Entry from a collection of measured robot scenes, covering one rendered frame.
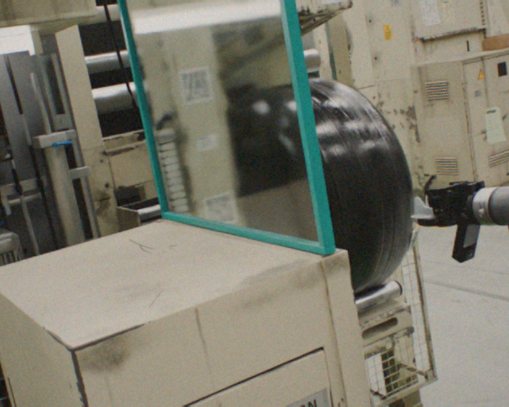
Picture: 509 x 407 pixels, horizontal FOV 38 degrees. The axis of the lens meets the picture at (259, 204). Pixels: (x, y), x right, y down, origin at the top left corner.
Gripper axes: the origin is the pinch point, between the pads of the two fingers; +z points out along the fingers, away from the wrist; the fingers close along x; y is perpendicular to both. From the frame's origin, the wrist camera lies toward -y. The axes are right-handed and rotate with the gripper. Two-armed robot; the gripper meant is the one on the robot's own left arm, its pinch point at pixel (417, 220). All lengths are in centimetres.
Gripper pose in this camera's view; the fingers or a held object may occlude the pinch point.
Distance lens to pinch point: 167.3
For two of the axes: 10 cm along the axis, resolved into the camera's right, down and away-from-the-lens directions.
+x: -8.4, 2.5, -4.9
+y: -2.4, -9.7, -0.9
